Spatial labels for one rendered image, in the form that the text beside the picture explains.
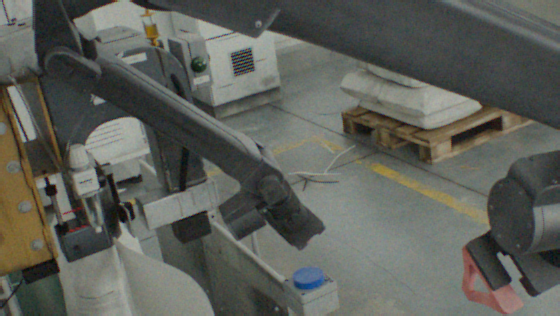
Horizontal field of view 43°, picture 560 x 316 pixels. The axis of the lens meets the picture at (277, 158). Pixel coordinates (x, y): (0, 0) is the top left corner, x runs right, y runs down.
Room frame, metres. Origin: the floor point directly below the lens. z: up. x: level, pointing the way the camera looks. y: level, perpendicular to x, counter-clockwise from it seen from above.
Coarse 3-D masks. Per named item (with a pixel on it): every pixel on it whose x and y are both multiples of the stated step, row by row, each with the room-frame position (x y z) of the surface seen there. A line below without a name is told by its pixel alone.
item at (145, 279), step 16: (128, 256) 1.05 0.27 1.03; (144, 256) 1.01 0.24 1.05; (128, 272) 1.07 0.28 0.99; (144, 272) 1.02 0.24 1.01; (160, 272) 0.99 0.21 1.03; (176, 272) 0.95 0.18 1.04; (128, 288) 1.00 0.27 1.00; (144, 288) 1.03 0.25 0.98; (160, 288) 1.00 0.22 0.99; (176, 288) 0.96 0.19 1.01; (192, 288) 0.92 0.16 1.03; (128, 304) 0.89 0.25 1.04; (144, 304) 1.04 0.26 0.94; (160, 304) 1.00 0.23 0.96; (176, 304) 0.97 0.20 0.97; (192, 304) 0.93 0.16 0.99; (208, 304) 0.86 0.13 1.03
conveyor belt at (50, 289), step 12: (12, 276) 2.30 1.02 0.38; (48, 276) 2.26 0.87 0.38; (24, 288) 2.20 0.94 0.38; (36, 288) 2.19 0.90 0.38; (48, 288) 2.17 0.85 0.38; (60, 288) 2.16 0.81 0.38; (24, 300) 2.12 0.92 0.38; (36, 300) 2.10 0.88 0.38; (48, 300) 2.09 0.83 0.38; (60, 300) 2.08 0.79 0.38; (24, 312) 2.04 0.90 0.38; (36, 312) 2.03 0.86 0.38; (48, 312) 2.01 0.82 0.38; (60, 312) 2.00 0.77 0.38
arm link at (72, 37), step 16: (32, 0) 0.95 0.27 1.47; (48, 0) 0.88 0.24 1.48; (64, 0) 0.89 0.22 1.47; (80, 0) 0.90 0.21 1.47; (96, 0) 0.91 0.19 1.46; (112, 0) 0.92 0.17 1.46; (32, 16) 0.95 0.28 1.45; (48, 16) 0.89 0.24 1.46; (64, 16) 0.89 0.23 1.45; (80, 16) 0.91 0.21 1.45; (48, 32) 0.89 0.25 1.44; (64, 32) 0.90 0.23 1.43; (48, 48) 0.90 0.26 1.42; (80, 48) 0.91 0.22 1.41
